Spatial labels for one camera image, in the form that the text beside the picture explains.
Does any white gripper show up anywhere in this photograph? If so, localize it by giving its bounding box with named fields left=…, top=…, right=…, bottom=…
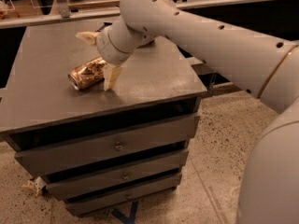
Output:
left=76, top=27, right=130, bottom=91

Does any orange soda can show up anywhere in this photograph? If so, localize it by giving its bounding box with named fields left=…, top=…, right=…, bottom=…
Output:
left=68, top=57, right=107, bottom=91

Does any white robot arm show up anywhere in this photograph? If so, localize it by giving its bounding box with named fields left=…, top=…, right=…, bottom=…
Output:
left=78, top=0, right=299, bottom=224

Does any black snack wrapper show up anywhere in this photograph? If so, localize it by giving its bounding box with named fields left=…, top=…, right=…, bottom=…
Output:
left=96, top=22, right=113, bottom=32

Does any green chip bag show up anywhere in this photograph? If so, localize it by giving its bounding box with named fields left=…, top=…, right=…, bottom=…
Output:
left=141, top=38, right=155, bottom=47

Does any grey drawer cabinet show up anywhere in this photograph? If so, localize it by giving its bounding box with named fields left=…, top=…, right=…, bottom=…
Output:
left=0, top=20, right=204, bottom=204

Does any top grey drawer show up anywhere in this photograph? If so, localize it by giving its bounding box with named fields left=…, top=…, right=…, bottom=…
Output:
left=15, top=114, right=199, bottom=176

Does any grey drawer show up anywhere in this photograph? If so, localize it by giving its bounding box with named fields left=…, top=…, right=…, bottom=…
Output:
left=15, top=114, right=199, bottom=176
left=47, top=148, right=189, bottom=201
left=65, top=172, right=182, bottom=216

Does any middle grey drawer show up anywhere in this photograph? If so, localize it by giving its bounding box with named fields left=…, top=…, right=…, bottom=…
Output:
left=47, top=148, right=189, bottom=201

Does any crumpled paper scrap on floor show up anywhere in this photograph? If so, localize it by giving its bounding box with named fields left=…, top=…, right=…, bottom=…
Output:
left=22, top=176, right=47, bottom=197

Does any bottom grey drawer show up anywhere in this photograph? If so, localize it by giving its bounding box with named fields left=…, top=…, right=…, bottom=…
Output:
left=65, top=172, right=182, bottom=216

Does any blue tape on floor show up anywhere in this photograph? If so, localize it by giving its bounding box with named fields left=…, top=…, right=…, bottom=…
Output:
left=111, top=201, right=139, bottom=224

